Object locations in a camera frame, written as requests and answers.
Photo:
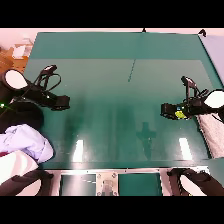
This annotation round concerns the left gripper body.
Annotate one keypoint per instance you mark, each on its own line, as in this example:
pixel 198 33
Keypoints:
pixel 60 102

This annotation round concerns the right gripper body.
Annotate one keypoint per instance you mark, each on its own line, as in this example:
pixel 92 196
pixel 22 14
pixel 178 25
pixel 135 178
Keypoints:
pixel 170 110

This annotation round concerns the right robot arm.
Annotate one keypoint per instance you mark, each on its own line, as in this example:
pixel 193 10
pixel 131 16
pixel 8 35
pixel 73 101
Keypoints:
pixel 213 101

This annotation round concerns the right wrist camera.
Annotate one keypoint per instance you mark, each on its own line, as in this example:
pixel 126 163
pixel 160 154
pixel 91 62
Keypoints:
pixel 188 81

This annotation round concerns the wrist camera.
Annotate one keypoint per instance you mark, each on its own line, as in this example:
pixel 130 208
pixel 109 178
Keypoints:
pixel 49 69
pixel 188 81

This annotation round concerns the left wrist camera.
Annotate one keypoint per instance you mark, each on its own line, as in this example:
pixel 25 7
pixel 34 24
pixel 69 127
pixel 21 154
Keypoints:
pixel 49 69

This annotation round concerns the silver frame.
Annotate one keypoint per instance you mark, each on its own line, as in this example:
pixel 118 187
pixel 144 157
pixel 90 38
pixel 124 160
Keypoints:
pixel 106 181

